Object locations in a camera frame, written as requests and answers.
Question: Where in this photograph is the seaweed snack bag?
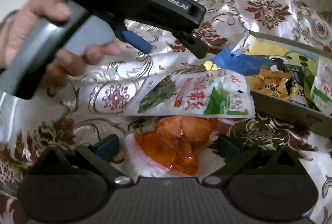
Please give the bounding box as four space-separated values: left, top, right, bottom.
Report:
124 69 255 119

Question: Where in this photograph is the bag of orange snacks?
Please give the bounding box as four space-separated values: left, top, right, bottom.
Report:
123 116 218 178

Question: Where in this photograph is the gold snack packet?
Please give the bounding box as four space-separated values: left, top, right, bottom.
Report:
247 69 291 100

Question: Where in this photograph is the dark blue milk carton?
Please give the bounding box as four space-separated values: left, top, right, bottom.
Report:
284 62 308 107

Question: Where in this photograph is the white green stick snack pack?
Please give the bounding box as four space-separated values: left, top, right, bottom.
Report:
303 56 331 116

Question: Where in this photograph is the person left hand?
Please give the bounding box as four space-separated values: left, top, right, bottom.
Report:
0 0 122 87

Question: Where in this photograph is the floral patterned bedspread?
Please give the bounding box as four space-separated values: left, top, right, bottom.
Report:
1 0 331 223

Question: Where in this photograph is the grey tray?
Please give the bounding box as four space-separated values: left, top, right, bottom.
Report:
246 30 332 138

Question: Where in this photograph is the frog painting paper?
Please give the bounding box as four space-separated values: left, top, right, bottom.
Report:
203 35 331 76

